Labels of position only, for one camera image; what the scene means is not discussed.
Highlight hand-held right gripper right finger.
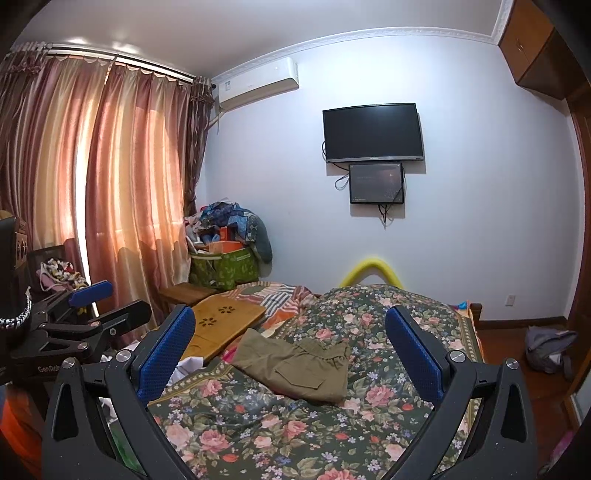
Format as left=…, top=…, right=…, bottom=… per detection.
left=385, top=305, right=539, bottom=480

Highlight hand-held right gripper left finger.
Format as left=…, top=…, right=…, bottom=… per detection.
left=41, top=305, right=199, bottom=480

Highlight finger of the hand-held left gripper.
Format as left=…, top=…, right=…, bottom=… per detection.
left=39, top=299, right=153, bottom=364
left=30, top=281, right=114, bottom=320

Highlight olive khaki pants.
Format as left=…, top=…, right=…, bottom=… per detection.
left=229, top=329, right=352, bottom=403

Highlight person's left forearm orange sleeve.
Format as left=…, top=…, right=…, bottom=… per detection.
left=0, top=383, right=47, bottom=462

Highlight white cloth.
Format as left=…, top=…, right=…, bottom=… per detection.
left=166, top=355, right=206, bottom=386

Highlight dark chair with clothes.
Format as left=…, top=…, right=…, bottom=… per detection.
left=28, top=237, right=89, bottom=297

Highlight small wooden stool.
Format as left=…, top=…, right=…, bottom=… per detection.
left=158, top=282, right=218, bottom=306

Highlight bamboo lap desk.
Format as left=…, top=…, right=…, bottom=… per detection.
left=178, top=298, right=266, bottom=365

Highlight cardboard box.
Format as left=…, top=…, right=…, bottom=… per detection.
left=16, top=218, right=30, bottom=269

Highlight green fabric storage box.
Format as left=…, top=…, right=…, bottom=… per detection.
left=189, top=242, right=260, bottom=291

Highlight pink shiny curtain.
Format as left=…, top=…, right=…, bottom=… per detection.
left=0, top=55, right=204, bottom=319

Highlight grey bag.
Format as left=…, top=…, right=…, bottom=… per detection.
left=524, top=325, right=578, bottom=380

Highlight striped orange cloth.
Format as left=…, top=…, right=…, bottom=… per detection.
left=235, top=281, right=319, bottom=337

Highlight dark floral blanket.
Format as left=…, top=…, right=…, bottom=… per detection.
left=148, top=284, right=483, bottom=480

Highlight pile of clothes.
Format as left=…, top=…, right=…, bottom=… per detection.
left=185, top=200, right=274, bottom=264

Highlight pink object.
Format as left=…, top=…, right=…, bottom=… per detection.
left=551, top=434, right=574, bottom=468

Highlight dark patterned curtain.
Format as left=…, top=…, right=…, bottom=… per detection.
left=182, top=76, right=216, bottom=217

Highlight white air conditioner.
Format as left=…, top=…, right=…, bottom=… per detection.
left=211, top=58, right=300, bottom=112

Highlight wooden wardrobe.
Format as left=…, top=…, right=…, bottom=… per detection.
left=498, top=0, right=591, bottom=432

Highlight wooden bed frame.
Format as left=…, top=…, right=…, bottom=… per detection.
left=468, top=302, right=485, bottom=365

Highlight yellow padded bed rail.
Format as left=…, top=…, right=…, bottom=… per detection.
left=339, top=256, right=402, bottom=291

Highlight small black wall monitor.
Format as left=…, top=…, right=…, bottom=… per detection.
left=348, top=162, right=405, bottom=205

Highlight black wall television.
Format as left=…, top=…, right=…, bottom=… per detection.
left=322, top=102, right=426, bottom=164

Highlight curtain rail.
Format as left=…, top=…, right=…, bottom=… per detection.
left=9, top=41, right=214, bottom=89

